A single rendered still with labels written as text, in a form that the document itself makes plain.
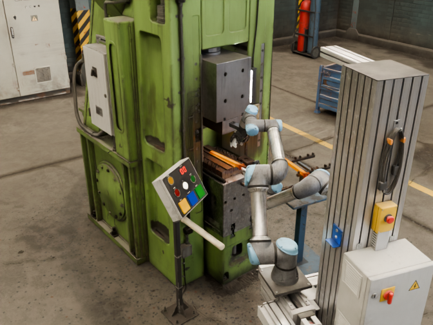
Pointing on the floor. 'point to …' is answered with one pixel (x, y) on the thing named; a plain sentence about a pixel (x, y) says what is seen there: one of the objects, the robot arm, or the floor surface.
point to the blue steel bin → (328, 87)
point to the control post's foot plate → (187, 313)
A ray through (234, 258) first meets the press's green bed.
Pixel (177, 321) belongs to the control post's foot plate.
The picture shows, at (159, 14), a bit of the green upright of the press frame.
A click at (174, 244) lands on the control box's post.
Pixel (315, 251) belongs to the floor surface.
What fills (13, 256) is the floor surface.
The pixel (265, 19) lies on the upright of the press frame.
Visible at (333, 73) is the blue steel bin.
